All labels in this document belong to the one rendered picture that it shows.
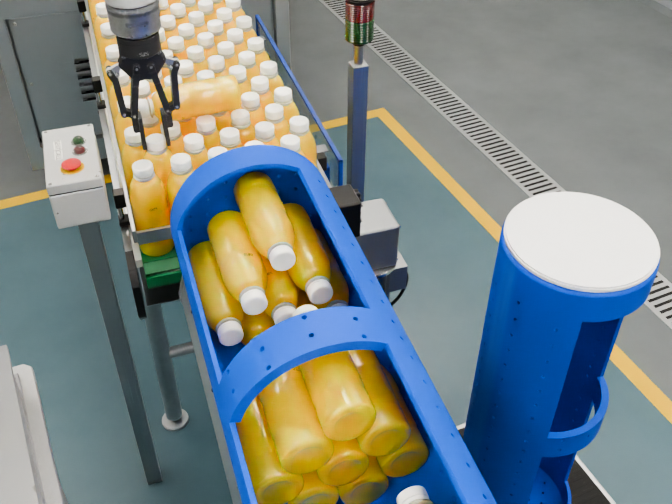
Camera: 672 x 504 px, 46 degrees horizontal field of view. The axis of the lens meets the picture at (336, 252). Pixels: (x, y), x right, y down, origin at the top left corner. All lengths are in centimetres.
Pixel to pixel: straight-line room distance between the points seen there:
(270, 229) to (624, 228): 68
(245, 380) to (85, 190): 66
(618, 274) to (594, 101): 270
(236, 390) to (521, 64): 349
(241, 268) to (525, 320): 55
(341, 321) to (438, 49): 348
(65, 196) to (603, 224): 100
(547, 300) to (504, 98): 264
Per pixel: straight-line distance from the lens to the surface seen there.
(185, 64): 187
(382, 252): 178
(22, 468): 113
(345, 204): 157
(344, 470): 108
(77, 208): 157
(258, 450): 106
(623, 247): 151
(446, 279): 290
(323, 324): 100
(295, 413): 102
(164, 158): 159
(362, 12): 177
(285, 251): 120
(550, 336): 149
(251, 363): 101
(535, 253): 145
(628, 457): 253
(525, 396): 162
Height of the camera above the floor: 196
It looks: 41 degrees down
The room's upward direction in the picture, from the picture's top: straight up
